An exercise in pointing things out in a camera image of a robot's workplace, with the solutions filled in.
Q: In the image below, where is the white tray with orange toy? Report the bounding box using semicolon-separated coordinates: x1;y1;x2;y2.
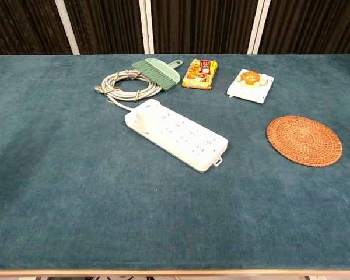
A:
226;68;275;105

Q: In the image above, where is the round woven rattan coaster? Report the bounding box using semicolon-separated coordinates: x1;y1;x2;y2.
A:
265;115;344;168

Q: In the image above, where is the grey cable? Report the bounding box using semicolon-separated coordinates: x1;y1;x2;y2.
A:
94;69;163;112

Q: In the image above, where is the teal velvet tablecloth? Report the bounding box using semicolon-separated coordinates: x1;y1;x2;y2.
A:
0;53;350;271

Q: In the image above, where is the white partition frame post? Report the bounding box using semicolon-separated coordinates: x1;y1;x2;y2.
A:
54;0;81;56
138;0;155;55
247;0;271;55

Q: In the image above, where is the yellow snack packet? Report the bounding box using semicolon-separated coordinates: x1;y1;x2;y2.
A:
181;58;219;91

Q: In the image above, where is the green hand brush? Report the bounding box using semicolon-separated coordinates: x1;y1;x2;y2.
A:
131;58;183;93

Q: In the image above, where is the white power strip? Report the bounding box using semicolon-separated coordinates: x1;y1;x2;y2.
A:
124;98;229;173

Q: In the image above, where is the white plug adapter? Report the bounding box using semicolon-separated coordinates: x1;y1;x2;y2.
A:
133;104;156;135

